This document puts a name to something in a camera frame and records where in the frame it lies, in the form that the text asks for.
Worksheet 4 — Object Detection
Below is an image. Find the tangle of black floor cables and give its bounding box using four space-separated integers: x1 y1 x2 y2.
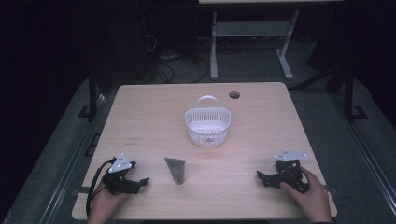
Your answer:
146 34 213 84

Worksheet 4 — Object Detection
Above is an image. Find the person's right hand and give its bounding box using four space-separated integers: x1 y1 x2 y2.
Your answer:
279 166 333 224

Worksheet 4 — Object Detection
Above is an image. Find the black cable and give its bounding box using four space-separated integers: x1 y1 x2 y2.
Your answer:
85 158 117 218

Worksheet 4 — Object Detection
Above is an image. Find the grey squeeze tube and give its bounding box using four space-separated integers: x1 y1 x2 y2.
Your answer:
163 157 187 186

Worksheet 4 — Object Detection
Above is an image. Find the grey metal table frame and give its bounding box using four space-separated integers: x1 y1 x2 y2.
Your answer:
209 9 301 81

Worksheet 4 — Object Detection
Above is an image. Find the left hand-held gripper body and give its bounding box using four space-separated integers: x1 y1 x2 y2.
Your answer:
102 152 141 196

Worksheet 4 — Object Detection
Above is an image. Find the person's left hand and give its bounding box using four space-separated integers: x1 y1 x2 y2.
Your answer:
86 181 129 224

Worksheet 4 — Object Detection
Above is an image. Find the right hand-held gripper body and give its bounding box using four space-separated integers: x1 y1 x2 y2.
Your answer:
262 148 310 194

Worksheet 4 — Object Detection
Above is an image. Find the black metal stand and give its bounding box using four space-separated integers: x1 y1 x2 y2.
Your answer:
342 69 369 123
78 69 101 120

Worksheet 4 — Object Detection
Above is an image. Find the white plastic basket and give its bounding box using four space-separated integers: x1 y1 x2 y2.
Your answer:
184 94 233 147

